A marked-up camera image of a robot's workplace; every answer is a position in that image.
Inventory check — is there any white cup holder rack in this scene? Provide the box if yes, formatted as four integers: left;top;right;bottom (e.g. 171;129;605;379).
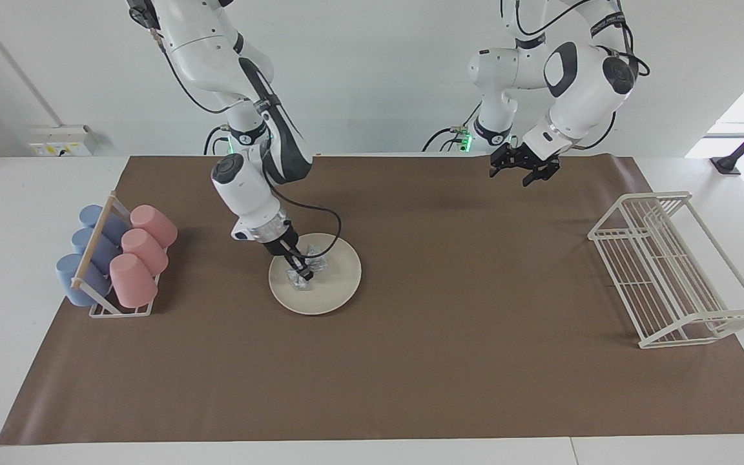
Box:
70;191;169;318

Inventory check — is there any white wall socket box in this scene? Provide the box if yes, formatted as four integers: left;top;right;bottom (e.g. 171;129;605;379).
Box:
28;125;96;158

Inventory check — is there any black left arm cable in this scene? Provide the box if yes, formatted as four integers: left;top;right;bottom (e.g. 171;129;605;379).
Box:
514;0;650;152

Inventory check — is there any white wire dish basket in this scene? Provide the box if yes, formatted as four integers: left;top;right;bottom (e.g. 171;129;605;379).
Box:
588;191;744;349

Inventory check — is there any blue plastic cup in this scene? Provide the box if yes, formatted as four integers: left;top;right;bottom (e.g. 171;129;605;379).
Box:
56;253;113;307
71;227;121;275
79;205;130;246

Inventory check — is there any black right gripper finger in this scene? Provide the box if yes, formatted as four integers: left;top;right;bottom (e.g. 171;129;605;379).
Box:
291;240;315;277
280;249;308;282

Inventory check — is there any clear plastic bag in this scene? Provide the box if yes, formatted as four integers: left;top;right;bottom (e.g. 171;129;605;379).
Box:
287;244;331;291

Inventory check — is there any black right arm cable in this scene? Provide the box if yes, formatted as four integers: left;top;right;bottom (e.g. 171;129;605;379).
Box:
128;0;342;261

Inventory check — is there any brown table mat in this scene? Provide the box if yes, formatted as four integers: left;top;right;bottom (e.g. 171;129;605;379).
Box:
0;154;744;446

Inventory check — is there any pink plastic cup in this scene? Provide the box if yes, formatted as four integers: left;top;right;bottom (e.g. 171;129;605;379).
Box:
121;229;169;277
130;205;178;249
109;253;159;309

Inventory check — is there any cream round plate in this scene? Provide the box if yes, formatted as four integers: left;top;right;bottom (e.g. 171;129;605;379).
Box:
268;232;362;316

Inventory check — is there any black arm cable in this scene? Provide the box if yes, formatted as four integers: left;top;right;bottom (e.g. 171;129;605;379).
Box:
128;0;342;261
514;0;650;152

